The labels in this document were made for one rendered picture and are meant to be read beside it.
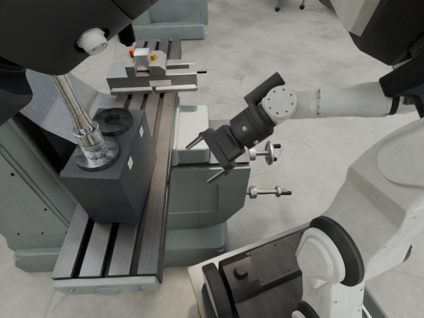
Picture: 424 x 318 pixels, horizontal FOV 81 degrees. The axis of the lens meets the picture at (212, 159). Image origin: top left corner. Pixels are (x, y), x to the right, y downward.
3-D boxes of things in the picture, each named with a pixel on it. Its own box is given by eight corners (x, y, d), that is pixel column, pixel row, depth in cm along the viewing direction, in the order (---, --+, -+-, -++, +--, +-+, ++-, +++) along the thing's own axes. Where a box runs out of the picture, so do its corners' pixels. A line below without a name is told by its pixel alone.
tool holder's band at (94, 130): (68, 134, 46) (66, 129, 46) (89, 120, 49) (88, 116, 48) (84, 143, 45) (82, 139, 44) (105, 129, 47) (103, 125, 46)
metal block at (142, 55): (151, 62, 100) (149, 47, 95) (151, 70, 96) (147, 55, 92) (139, 62, 100) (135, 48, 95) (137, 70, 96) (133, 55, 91)
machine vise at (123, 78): (196, 72, 110) (195, 47, 101) (197, 91, 100) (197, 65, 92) (116, 76, 108) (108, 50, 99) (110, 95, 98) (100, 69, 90)
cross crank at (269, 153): (273, 152, 127) (277, 135, 118) (278, 170, 119) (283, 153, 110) (242, 153, 126) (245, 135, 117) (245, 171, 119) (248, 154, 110)
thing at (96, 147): (80, 153, 50) (68, 134, 46) (99, 140, 53) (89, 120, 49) (95, 163, 49) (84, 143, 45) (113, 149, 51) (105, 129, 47)
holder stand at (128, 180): (157, 158, 76) (144, 104, 61) (140, 224, 62) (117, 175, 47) (118, 156, 76) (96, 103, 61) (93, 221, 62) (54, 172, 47)
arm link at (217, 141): (233, 170, 68) (270, 145, 64) (223, 175, 59) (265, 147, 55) (208, 132, 69) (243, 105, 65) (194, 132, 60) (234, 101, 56)
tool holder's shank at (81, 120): (72, 129, 46) (41, 73, 37) (86, 120, 47) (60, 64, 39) (83, 135, 45) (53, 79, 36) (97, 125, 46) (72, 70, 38)
